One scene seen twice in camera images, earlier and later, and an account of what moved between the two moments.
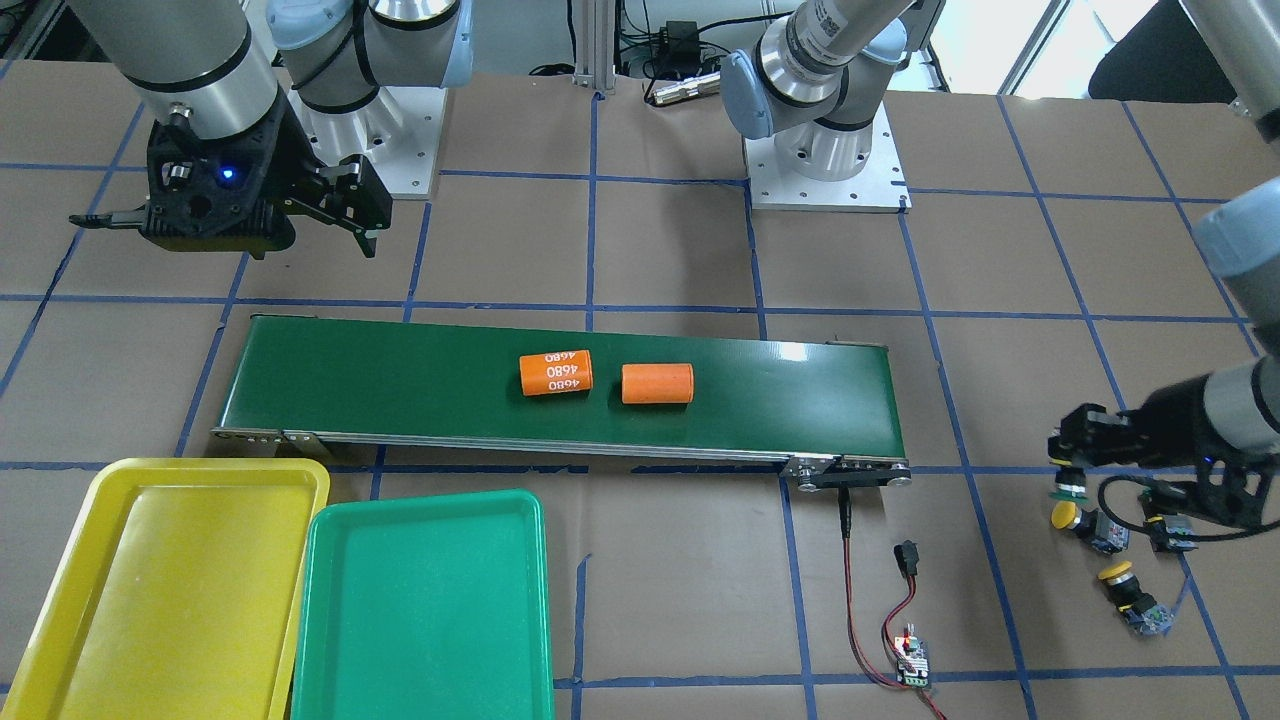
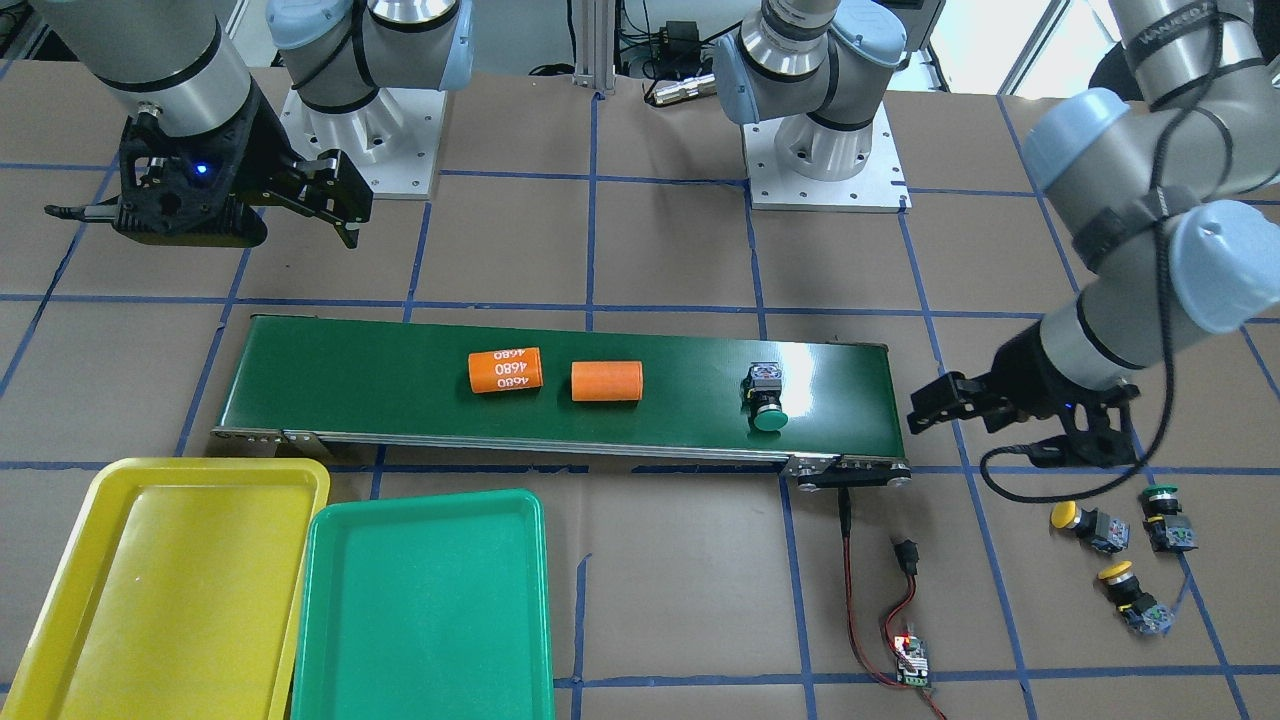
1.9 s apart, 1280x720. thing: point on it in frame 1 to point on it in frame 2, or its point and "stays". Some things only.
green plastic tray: (433, 608) stays
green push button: (1163, 538) stays
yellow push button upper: (1139, 609) stays
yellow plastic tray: (177, 595) stays
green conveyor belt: (822, 409) stays
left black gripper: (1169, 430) to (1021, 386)
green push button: (1070, 495) to (761, 396)
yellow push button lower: (1097, 528) stays
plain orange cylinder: (657, 383) to (607, 380)
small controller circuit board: (913, 665) stays
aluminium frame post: (595, 45) stays
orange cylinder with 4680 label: (556, 372) to (506, 369)
